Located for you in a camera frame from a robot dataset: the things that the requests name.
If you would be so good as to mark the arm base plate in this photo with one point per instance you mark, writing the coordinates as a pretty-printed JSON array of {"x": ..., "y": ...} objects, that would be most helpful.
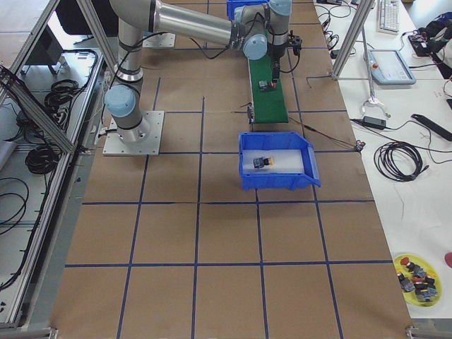
[
  {"x": 142, "y": 140},
  {"x": 163, "y": 41}
]

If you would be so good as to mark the blue bin on right side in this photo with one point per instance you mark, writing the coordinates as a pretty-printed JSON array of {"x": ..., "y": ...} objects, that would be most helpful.
[{"x": 275, "y": 180}]

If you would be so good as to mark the aluminium frame post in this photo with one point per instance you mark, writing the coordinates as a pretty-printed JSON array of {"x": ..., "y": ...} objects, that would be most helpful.
[{"x": 351, "y": 36}]

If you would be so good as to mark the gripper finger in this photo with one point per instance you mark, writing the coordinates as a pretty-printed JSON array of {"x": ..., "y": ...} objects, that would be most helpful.
[{"x": 275, "y": 74}]

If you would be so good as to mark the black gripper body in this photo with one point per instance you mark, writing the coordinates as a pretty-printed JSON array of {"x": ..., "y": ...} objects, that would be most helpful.
[{"x": 275, "y": 51}]

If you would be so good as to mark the black flat tool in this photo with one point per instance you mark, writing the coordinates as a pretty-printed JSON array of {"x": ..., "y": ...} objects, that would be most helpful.
[{"x": 441, "y": 131}]

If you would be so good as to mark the teach pendant tablet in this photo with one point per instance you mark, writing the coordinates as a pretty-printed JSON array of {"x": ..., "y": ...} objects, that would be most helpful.
[{"x": 388, "y": 67}]

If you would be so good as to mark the white foam pad right bin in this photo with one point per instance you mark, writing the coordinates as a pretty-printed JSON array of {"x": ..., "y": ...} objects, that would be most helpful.
[{"x": 285, "y": 161}]

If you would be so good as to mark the yellow plate of buttons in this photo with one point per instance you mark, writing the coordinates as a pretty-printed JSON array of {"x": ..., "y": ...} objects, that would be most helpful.
[{"x": 418, "y": 280}]

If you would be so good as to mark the yellow push button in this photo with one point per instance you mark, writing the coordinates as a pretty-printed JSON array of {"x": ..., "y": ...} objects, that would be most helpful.
[{"x": 261, "y": 162}]

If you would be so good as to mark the black power adapter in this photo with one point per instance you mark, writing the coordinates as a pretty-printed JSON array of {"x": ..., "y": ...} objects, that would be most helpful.
[{"x": 374, "y": 123}]

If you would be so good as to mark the red push button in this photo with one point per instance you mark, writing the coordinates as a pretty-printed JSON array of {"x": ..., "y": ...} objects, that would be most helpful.
[{"x": 267, "y": 86}]

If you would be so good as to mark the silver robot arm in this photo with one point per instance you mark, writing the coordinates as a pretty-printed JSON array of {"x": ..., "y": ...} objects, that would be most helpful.
[{"x": 259, "y": 29}]

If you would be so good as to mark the blue bin on left side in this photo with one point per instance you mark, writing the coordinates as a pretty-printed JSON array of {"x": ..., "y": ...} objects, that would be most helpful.
[{"x": 233, "y": 4}]

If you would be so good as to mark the green conveyor belt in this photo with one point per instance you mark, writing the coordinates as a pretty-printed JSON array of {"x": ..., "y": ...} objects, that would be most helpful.
[{"x": 267, "y": 107}]

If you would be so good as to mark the blue bin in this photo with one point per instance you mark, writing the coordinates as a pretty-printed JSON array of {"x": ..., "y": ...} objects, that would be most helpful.
[
  {"x": 275, "y": 180},
  {"x": 233, "y": 4}
]

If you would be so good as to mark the white keyboard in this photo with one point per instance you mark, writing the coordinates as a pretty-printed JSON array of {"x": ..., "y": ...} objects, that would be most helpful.
[{"x": 388, "y": 16}]

